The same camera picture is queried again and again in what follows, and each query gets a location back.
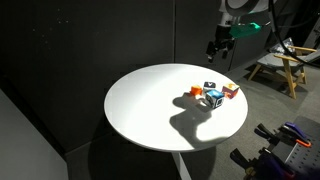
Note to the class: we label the crinkled plastic bag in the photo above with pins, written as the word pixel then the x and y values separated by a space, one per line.
pixel 282 46

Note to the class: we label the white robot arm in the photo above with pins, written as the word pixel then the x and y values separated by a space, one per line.
pixel 245 5

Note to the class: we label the navy white letter block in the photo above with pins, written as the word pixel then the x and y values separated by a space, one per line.
pixel 209 86

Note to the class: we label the wooden chair grey seat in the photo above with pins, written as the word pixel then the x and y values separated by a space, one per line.
pixel 288 63

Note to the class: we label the small orange cube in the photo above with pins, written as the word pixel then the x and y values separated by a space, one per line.
pixel 196 90

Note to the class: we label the white table pedestal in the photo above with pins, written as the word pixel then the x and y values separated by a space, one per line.
pixel 182 166

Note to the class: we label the green orange purple picture block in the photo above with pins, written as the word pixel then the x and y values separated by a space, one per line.
pixel 230 91

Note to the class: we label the black spring clamp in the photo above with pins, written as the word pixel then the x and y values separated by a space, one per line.
pixel 266 131
pixel 242 159

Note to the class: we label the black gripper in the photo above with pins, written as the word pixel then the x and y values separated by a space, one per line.
pixel 223 35

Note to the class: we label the purple spring clamp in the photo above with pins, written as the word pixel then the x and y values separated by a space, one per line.
pixel 275 165

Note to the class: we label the black perforated board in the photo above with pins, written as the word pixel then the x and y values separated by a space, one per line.
pixel 305 160

